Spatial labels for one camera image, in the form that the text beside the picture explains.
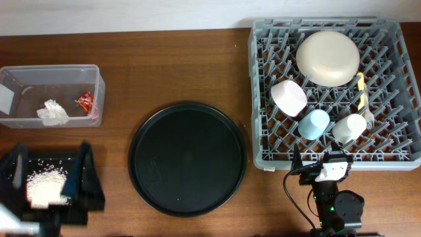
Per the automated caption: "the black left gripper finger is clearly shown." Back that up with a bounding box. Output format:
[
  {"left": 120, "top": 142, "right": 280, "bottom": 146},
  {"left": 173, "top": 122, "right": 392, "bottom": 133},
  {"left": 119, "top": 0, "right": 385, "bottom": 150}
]
[
  {"left": 1, "top": 144, "right": 28, "bottom": 211},
  {"left": 61, "top": 142, "right": 99, "bottom": 199}
]

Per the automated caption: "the white cup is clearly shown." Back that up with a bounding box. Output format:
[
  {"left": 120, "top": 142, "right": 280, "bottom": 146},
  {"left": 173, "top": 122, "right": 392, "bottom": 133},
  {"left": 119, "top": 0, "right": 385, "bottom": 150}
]
[{"left": 332, "top": 114, "right": 366, "bottom": 144}]

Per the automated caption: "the light blue cup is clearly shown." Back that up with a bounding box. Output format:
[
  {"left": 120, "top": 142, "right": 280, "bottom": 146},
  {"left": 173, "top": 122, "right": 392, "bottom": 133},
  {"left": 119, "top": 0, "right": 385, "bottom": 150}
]
[{"left": 297, "top": 109, "right": 330, "bottom": 140}]

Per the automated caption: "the white plastic fork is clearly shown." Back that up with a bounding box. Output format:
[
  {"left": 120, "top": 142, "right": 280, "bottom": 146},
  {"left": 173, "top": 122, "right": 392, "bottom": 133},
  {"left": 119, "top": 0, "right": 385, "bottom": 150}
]
[{"left": 364, "top": 84, "right": 375, "bottom": 130}]

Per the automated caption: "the pink small bowl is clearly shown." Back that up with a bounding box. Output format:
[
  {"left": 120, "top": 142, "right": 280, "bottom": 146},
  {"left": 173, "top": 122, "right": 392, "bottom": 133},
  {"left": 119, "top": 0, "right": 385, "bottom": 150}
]
[{"left": 270, "top": 80, "right": 307, "bottom": 117}]

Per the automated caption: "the white tissue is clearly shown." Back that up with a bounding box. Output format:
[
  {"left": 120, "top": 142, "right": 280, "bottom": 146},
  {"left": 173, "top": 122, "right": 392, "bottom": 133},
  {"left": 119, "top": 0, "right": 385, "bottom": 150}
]
[{"left": 37, "top": 99, "right": 70, "bottom": 126}]

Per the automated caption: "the yellow plastic spoon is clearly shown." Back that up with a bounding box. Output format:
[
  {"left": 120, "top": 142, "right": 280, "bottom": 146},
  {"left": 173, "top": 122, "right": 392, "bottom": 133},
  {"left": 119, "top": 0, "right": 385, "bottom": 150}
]
[{"left": 356, "top": 72, "right": 366, "bottom": 110}]

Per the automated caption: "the red snack wrapper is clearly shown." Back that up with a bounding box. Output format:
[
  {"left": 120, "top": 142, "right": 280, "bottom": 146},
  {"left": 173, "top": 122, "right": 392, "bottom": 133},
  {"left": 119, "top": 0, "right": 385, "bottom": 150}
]
[{"left": 75, "top": 92, "right": 94, "bottom": 115}]

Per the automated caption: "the beige large bowl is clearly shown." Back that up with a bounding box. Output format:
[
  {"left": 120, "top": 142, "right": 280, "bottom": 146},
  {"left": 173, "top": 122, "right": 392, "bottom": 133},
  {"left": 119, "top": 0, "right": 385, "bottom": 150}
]
[{"left": 296, "top": 31, "right": 360, "bottom": 87}]

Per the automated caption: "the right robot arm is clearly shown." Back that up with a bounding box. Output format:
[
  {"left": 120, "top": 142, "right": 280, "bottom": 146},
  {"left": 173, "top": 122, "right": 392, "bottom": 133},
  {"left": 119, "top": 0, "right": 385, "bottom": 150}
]
[{"left": 283, "top": 142, "right": 364, "bottom": 236}]

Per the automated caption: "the grey dishwasher rack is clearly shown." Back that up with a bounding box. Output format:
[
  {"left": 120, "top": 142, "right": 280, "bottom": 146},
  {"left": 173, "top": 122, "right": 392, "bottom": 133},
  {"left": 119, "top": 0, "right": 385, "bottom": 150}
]
[{"left": 248, "top": 18, "right": 420, "bottom": 171}]

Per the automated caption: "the pile of rice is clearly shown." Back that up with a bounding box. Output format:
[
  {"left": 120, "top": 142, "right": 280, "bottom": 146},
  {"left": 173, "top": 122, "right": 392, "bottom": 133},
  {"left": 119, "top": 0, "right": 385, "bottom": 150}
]
[{"left": 26, "top": 159, "right": 71, "bottom": 209}]

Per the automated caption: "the clear plastic bin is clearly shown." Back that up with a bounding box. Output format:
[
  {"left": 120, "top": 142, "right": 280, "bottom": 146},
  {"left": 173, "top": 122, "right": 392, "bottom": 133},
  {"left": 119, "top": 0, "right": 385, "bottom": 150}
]
[{"left": 1, "top": 65, "right": 105, "bottom": 128}]

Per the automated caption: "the round black tray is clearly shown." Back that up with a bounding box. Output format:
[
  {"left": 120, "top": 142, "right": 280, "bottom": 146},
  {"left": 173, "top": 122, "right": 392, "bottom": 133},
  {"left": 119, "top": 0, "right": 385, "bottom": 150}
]
[{"left": 128, "top": 103, "right": 247, "bottom": 217}]

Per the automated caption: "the black cable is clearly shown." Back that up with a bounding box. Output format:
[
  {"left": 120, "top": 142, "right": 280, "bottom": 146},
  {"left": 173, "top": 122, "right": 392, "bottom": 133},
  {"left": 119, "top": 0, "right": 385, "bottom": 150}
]
[{"left": 282, "top": 164, "right": 320, "bottom": 231}]

